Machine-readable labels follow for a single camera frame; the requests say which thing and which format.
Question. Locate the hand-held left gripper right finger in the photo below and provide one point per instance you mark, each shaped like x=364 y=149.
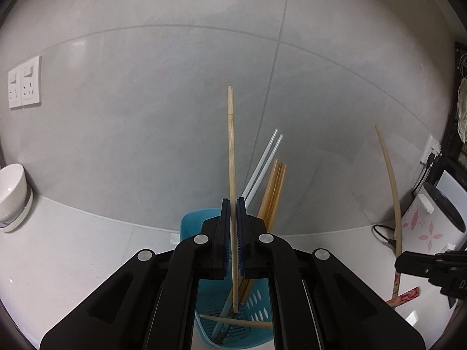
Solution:
x=240 y=240

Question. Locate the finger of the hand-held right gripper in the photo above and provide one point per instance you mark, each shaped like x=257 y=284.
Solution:
x=412 y=262

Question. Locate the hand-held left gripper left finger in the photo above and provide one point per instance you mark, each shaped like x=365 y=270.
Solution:
x=224 y=248

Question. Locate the wooden chopstick printed end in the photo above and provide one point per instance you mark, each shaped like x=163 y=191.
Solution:
x=405 y=294

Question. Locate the blue plastic utensil holder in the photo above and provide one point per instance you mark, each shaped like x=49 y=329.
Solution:
x=193 y=226

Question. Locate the plain wooden chopstick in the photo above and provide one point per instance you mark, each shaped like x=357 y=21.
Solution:
x=231 y=153
x=237 y=321
x=271 y=191
x=267 y=186

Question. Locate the pale chopstick red printed end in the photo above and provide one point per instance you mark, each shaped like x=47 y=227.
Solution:
x=394 y=197

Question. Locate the white floral rice cooker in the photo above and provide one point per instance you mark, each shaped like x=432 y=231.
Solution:
x=427 y=226

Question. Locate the white plastic chopstick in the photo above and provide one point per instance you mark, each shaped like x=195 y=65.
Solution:
x=264 y=169
x=259 y=160

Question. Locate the white panel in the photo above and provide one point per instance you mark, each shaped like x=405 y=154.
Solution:
x=452 y=186

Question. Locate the black shelf rack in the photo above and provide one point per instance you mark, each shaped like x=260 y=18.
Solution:
x=452 y=146

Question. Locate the white net cloth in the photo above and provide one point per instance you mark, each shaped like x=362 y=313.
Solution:
x=462 y=105

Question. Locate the white plate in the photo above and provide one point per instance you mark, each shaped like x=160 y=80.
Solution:
x=25 y=211

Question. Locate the large white bowl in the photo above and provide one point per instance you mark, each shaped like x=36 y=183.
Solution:
x=12 y=189

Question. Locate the white wall socket with plug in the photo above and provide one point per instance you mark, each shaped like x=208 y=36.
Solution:
x=428 y=147

